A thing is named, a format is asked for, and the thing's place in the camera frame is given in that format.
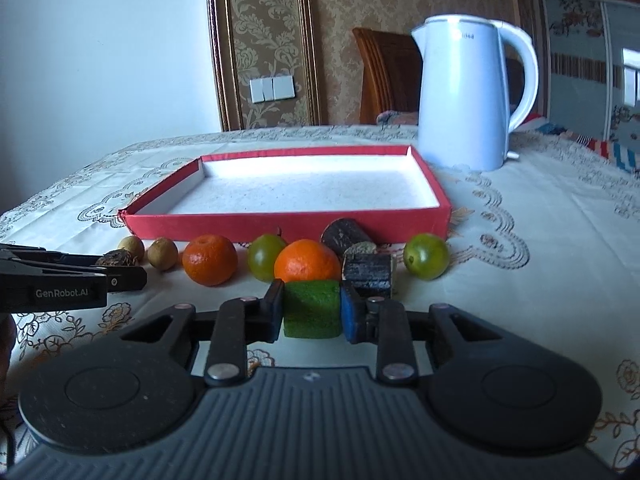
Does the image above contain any green cucumber chunk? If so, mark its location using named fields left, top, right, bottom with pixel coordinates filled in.
left=283, top=280, right=342, bottom=339

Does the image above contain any orange mandarin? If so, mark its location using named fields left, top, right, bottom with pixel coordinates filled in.
left=182, top=234, right=238, bottom=287
left=273, top=240, right=341, bottom=283

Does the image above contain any dark sugarcane block piece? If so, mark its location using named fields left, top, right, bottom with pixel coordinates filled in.
left=342, top=254, right=396, bottom=298

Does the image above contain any green tomato right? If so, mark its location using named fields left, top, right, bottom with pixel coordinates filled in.
left=402, top=233, right=450, bottom=281

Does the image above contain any brown longan fruit right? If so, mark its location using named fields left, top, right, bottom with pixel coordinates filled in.
left=146, top=237, right=179, bottom=272

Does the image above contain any brown longan fruit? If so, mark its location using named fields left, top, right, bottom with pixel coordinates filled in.
left=146, top=237, right=179, bottom=272
left=117, top=235, right=145, bottom=263

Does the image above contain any brown longan fruit left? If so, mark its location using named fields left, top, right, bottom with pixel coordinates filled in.
left=117, top=235, right=145, bottom=263

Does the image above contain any dark sugarcane cylinder piece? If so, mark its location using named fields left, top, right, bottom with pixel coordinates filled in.
left=320, top=218, right=378, bottom=260

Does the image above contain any red shallow box tray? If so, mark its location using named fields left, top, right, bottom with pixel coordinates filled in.
left=118, top=145, right=451, bottom=244

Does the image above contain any floral pillow behind table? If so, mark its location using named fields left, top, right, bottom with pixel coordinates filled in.
left=376, top=110, right=418, bottom=126

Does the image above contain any white electric kettle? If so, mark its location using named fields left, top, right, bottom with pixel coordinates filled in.
left=411, top=14, right=539, bottom=171

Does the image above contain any brown wooden headboard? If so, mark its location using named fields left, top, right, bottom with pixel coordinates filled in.
left=352, top=27, right=422, bottom=124

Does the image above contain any striped colourful bedding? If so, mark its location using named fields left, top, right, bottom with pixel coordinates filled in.
left=516, top=114, right=639, bottom=179

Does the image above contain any mirrored floral wardrobe door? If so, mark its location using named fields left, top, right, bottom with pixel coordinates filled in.
left=541, top=0, right=640, bottom=152

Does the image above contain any white wall switch panel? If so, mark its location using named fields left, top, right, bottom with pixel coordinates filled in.
left=250, top=75, right=296, bottom=103

